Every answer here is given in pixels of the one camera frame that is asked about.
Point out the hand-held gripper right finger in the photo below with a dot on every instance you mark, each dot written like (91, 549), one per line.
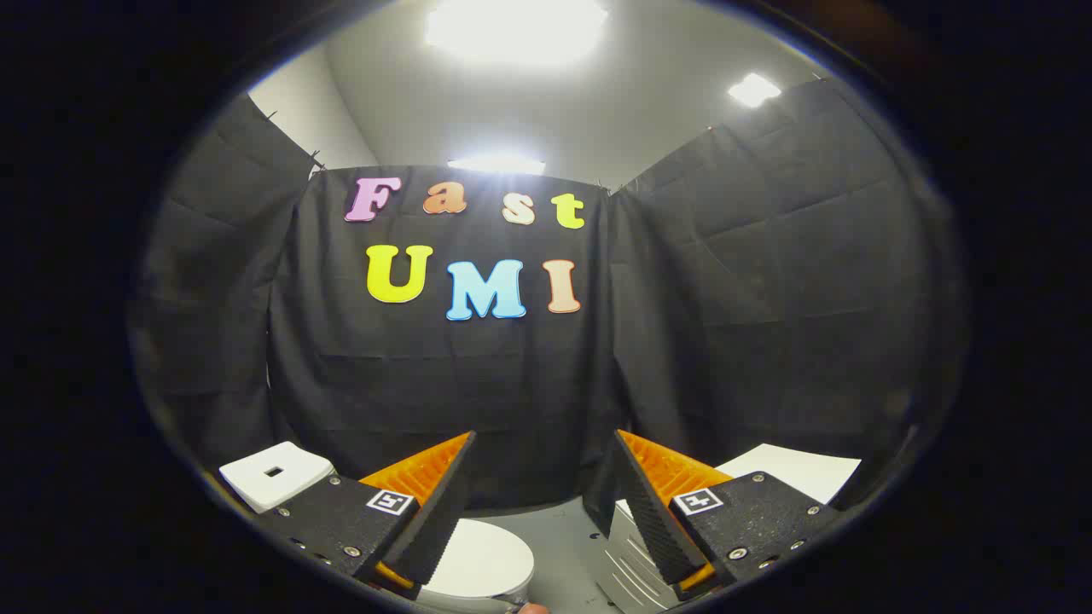
(661, 529)

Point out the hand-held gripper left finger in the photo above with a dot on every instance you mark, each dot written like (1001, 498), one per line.
(431, 529)

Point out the white toilet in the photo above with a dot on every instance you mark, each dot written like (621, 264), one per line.
(277, 473)

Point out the light grey drawer cabinet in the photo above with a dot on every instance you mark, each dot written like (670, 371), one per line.
(631, 567)

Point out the black backdrop cloth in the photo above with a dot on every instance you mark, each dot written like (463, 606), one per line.
(512, 392)

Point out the long ceiling light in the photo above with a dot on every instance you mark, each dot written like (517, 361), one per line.
(496, 165)

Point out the small ceiling light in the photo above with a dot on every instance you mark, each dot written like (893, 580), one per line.
(753, 89)

